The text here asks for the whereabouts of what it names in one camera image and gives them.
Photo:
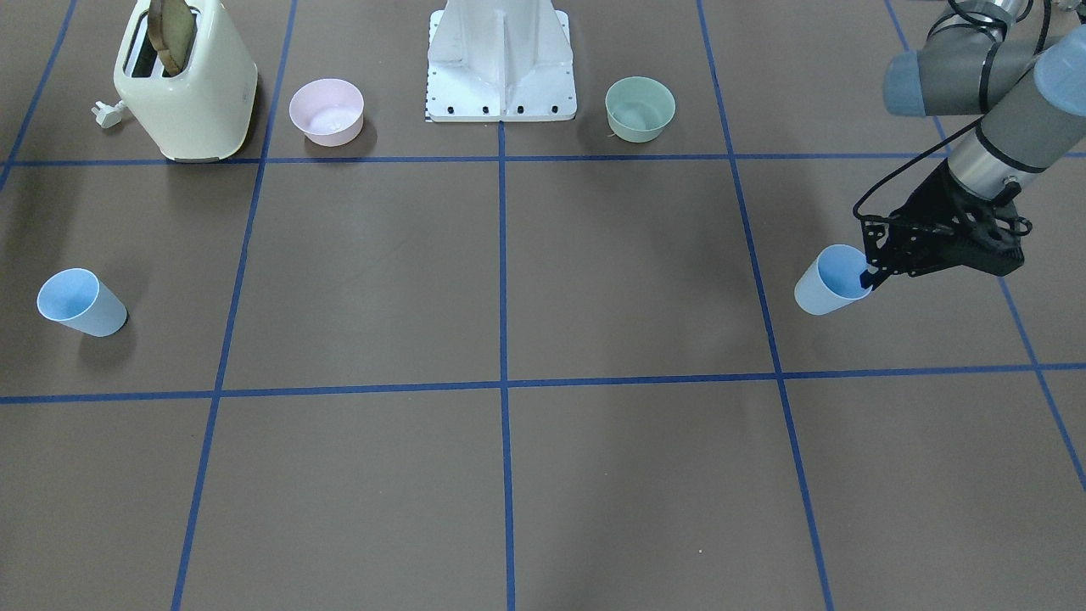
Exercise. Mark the light blue cup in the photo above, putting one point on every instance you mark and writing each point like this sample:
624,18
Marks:
76,298
832,281

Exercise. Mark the green bowl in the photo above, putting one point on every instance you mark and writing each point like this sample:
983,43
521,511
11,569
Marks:
639,108

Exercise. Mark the pink bowl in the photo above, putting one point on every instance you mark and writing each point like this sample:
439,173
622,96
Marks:
329,112

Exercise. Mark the cream toaster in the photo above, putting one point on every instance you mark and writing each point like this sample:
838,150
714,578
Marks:
203,113

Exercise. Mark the toast slice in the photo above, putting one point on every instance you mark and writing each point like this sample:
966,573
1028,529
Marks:
171,30

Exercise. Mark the white toaster plug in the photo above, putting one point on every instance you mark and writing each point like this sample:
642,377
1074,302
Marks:
108,115

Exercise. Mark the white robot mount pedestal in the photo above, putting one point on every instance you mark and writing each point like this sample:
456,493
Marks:
500,61

